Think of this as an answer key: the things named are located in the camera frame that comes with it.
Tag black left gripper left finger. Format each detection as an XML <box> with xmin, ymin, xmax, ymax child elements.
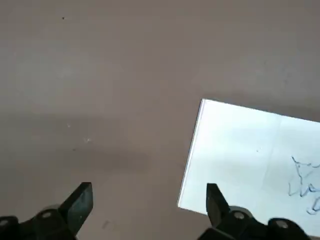
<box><xmin>0</xmin><ymin>181</ymin><xmax>94</xmax><ymax>240</ymax></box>

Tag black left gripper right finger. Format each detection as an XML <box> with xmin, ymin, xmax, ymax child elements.
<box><xmin>198</xmin><ymin>182</ymin><xmax>313</xmax><ymax>240</ymax></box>

